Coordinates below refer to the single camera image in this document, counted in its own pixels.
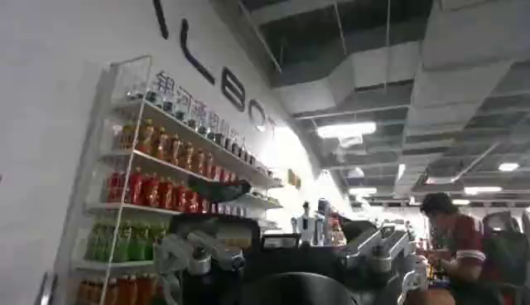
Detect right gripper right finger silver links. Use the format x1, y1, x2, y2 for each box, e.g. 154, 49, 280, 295
341, 225, 417, 278

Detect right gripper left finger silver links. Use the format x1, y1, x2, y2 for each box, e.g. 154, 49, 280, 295
155, 229, 248, 278

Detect small black monitor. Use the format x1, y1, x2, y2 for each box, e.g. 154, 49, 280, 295
261, 233, 301, 251

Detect white humanoid robot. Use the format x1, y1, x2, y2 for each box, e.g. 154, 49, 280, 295
291, 201, 319, 246

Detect white shelf rack with bottles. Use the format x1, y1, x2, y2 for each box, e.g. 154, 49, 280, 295
68, 55, 287, 305

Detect person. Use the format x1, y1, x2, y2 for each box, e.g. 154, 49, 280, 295
418, 191, 504, 305

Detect dark office chair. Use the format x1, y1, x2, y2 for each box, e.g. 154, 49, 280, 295
481, 210, 530, 293

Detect grey ceiling air duct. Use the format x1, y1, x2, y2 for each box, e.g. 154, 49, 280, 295
271, 0, 514, 138

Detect black wall lettering sign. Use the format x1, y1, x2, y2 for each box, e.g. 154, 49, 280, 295
151, 0, 277, 130

